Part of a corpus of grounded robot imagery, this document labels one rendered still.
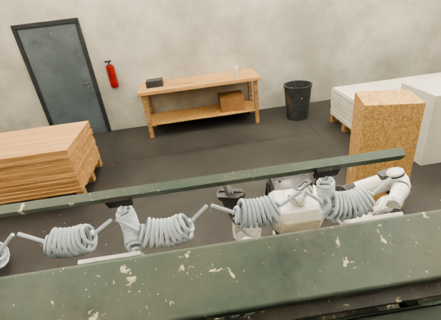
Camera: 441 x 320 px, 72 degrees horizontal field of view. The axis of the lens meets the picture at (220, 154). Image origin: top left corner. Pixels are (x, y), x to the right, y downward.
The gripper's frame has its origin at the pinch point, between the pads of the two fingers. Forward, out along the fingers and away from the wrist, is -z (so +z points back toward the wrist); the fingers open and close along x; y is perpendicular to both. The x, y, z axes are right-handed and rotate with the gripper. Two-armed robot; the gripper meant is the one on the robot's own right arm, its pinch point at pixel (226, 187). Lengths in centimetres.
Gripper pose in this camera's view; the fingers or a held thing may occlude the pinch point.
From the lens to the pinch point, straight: 121.4
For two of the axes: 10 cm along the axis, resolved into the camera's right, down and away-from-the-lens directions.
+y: -4.1, 6.4, -6.5
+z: 3.6, 7.7, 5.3
